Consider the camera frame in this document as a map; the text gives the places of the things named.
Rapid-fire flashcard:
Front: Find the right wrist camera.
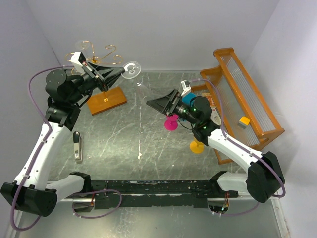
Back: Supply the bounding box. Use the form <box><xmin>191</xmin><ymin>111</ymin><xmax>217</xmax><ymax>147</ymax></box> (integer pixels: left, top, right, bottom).
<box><xmin>181</xmin><ymin>80</ymin><xmax>191</xmax><ymax>97</ymax></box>

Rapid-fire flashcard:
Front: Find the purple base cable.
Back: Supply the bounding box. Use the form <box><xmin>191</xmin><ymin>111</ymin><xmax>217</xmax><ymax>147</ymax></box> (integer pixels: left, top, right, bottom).
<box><xmin>71</xmin><ymin>189</ymin><xmax>122</xmax><ymax>219</ymax></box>

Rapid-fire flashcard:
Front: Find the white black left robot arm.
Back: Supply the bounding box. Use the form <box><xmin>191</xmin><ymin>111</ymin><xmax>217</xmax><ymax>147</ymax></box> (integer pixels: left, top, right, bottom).
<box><xmin>0</xmin><ymin>62</ymin><xmax>125</xmax><ymax>217</ymax></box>

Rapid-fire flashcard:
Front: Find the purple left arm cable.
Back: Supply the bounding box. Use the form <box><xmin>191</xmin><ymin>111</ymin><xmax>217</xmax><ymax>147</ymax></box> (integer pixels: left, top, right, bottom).
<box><xmin>11</xmin><ymin>64</ymin><xmax>75</xmax><ymax>232</ymax></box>

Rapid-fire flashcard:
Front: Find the pink wine glass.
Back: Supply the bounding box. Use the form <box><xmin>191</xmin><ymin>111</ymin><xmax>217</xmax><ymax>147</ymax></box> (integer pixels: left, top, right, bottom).
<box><xmin>164</xmin><ymin>115</ymin><xmax>178</xmax><ymax>131</ymax></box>

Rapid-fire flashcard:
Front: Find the wooden dish rack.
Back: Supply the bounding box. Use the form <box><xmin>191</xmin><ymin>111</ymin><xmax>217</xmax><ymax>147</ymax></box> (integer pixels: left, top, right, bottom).
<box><xmin>192</xmin><ymin>48</ymin><xmax>284</xmax><ymax>150</ymax></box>

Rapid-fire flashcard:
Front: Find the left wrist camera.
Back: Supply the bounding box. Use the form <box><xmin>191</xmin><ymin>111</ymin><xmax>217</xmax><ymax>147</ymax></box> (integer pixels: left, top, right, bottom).
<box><xmin>69</xmin><ymin>52</ymin><xmax>86</xmax><ymax>74</ymax></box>

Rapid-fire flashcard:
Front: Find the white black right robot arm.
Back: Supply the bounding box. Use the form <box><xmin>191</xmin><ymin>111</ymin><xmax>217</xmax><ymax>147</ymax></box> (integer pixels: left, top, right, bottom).
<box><xmin>146</xmin><ymin>90</ymin><xmax>286</xmax><ymax>203</ymax></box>

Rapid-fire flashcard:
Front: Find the clear wine glass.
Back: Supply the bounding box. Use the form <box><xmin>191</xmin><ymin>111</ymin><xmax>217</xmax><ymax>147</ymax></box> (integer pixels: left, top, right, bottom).
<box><xmin>121</xmin><ymin>61</ymin><xmax>151</xmax><ymax>108</ymax></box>
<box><xmin>75</xmin><ymin>40</ymin><xmax>93</xmax><ymax>58</ymax></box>

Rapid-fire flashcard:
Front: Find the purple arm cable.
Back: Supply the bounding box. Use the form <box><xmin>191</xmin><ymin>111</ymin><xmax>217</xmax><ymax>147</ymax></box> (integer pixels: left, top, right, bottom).
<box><xmin>190</xmin><ymin>78</ymin><xmax>287</xmax><ymax>217</ymax></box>
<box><xmin>11</xmin><ymin>64</ymin><xmax>75</xmax><ymax>232</ymax></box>

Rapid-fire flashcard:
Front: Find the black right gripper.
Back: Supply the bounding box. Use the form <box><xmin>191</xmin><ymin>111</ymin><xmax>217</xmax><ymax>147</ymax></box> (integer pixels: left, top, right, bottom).
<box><xmin>147</xmin><ymin>88</ymin><xmax>199</xmax><ymax>126</ymax></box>

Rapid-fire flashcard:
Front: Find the blue wine glass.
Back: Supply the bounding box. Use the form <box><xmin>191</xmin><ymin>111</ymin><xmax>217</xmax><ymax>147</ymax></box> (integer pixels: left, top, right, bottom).
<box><xmin>182</xmin><ymin>93</ymin><xmax>196</xmax><ymax>106</ymax></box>

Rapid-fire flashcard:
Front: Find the silver black stapler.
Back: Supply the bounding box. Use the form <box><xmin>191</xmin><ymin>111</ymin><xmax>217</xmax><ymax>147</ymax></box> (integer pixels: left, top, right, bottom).
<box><xmin>73</xmin><ymin>131</ymin><xmax>83</xmax><ymax>163</ymax></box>

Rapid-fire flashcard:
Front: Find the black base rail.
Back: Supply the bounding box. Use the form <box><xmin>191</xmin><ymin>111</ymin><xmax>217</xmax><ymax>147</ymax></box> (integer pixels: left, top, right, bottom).
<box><xmin>92</xmin><ymin>179</ymin><xmax>238</xmax><ymax>209</ymax></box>

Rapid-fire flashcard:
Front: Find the yellow grey small block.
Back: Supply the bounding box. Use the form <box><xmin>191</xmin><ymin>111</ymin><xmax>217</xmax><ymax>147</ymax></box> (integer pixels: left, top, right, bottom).
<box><xmin>238</xmin><ymin>116</ymin><xmax>250</xmax><ymax>128</ymax></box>

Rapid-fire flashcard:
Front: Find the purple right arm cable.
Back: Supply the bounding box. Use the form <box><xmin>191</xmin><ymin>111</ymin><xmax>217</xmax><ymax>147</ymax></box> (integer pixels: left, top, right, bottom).
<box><xmin>190</xmin><ymin>78</ymin><xmax>287</xmax><ymax>217</ymax></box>

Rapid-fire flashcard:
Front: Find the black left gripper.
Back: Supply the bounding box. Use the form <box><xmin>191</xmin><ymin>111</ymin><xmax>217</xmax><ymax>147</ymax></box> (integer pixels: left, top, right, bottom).
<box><xmin>68</xmin><ymin>60</ymin><xmax>126</xmax><ymax>104</ymax></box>

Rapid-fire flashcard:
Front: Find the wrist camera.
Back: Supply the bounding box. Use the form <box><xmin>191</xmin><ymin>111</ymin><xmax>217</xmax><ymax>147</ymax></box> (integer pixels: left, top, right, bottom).
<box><xmin>181</xmin><ymin>80</ymin><xmax>191</xmax><ymax>97</ymax></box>
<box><xmin>69</xmin><ymin>52</ymin><xmax>86</xmax><ymax>74</ymax></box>

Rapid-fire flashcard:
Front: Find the yellow wine glass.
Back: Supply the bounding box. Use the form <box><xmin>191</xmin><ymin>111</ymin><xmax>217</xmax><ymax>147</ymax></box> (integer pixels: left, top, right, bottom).
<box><xmin>190</xmin><ymin>139</ymin><xmax>205</xmax><ymax>154</ymax></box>

